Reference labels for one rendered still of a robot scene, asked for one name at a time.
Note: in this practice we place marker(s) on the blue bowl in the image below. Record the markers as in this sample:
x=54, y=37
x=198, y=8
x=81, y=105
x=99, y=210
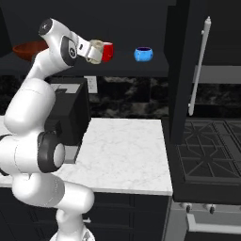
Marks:
x=143, y=54

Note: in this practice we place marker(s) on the white wall outlet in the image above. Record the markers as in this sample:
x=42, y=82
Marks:
x=92, y=84

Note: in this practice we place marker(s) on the red cup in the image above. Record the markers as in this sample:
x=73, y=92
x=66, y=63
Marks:
x=108, y=52

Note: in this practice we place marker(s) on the brown wooden bowl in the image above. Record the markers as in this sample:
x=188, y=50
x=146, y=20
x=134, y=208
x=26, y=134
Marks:
x=28, y=50

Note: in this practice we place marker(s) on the dark cabinet door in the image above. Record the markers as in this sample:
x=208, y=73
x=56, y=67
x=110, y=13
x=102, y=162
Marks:
x=182, y=62

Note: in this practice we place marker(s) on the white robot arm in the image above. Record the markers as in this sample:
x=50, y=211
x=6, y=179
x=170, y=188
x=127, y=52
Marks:
x=29, y=147

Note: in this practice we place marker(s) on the dark oven knob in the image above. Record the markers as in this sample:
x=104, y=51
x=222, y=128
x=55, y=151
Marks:
x=188, y=208
x=212, y=209

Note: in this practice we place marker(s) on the grey oven front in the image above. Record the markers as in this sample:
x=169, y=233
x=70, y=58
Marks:
x=204, y=226

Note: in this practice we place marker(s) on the grey range hood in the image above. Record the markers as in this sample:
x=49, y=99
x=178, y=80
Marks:
x=219, y=74

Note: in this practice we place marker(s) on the dark open wall cabinet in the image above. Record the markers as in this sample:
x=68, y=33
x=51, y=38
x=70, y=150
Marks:
x=131, y=19

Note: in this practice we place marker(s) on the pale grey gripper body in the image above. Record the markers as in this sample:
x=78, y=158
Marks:
x=94, y=52

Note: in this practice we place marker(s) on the black gas hob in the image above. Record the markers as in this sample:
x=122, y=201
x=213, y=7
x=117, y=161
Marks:
x=207, y=157

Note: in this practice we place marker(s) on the dark base cabinet drawers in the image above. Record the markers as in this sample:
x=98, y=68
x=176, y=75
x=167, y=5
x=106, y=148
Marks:
x=131, y=216

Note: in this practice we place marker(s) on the black countertop appliance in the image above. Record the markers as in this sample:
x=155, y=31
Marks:
x=73, y=116

